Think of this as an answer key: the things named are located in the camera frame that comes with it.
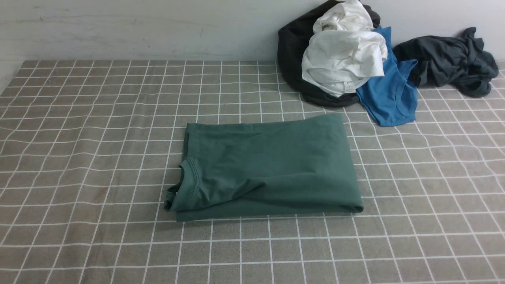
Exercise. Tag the grey checkered tablecloth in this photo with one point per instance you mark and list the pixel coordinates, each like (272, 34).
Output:
(88, 149)

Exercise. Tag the green long-sleeved shirt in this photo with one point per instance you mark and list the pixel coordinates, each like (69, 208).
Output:
(259, 169)

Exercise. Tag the black garment in pile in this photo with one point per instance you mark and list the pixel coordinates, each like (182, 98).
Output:
(293, 39)

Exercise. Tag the white crumpled shirt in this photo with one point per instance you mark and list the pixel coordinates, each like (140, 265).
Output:
(344, 51)

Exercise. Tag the dark grey crumpled shirt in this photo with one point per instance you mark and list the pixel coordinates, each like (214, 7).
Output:
(459, 61)

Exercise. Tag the blue shirt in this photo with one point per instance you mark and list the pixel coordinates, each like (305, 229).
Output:
(390, 100)

